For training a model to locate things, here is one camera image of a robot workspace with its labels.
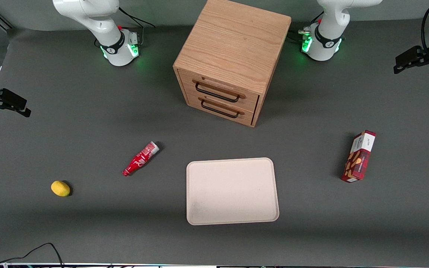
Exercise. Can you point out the red cookie box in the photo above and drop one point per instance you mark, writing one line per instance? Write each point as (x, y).
(359, 158)

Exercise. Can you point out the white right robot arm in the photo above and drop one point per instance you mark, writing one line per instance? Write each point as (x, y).
(99, 22)

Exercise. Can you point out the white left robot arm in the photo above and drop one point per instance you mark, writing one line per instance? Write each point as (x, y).
(328, 26)

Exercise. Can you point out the beige rectangular tray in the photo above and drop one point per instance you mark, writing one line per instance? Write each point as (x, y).
(231, 191)

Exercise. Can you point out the yellow lemon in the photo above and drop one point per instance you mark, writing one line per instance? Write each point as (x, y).
(60, 188)

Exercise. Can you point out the red soda bottle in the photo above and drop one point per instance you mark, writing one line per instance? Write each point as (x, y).
(140, 159)

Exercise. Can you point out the wooden drawer cabinet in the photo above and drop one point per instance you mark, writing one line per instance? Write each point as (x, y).
(233, 44)

